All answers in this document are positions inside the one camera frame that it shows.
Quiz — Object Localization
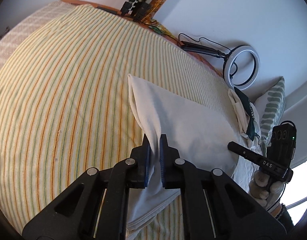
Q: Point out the cream sleeveless top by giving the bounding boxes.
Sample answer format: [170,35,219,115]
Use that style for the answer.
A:
[127,75,239,231]

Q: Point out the stack of folded clothes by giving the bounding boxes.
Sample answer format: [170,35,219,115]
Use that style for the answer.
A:
[228,88,262,154]

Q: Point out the right hand in grey glove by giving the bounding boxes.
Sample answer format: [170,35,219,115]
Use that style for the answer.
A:
[249,170,285,212]

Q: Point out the green leaf pattern pillow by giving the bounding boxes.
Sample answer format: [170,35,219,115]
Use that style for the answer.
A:
[254,77,286,148]

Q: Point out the striped yellow green bed cover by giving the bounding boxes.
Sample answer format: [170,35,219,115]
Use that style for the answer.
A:
[0,4,237,232]

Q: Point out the checked pink bed sheet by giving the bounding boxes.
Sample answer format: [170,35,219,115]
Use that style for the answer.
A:
[0,1,74,70]

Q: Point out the white ring light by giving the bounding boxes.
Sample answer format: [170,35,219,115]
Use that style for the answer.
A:
[223,45,260,90]

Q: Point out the black ring light arm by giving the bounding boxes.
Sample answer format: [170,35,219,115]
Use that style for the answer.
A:
[178,33,230,59]

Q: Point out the wooden bed frame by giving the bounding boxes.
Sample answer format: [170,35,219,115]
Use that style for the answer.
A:
[60,0,223,77]

